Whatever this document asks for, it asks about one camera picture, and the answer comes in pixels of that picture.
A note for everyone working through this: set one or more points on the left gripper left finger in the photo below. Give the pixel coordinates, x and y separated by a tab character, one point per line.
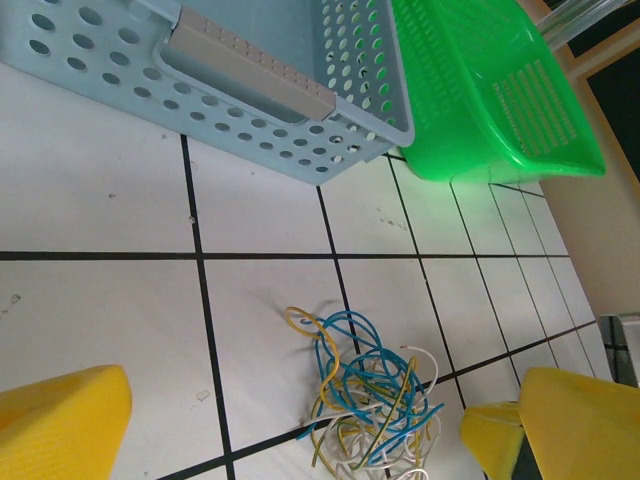
55	430

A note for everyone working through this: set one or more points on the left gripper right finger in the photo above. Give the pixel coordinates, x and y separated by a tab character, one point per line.
585	430

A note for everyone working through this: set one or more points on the green plastic mesh basket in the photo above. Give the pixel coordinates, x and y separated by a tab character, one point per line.
450	100

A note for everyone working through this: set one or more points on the blue perforated plastic basket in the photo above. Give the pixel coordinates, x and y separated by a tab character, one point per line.
225	50

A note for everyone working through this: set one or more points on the aluminium frame post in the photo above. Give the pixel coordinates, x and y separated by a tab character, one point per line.
565	22

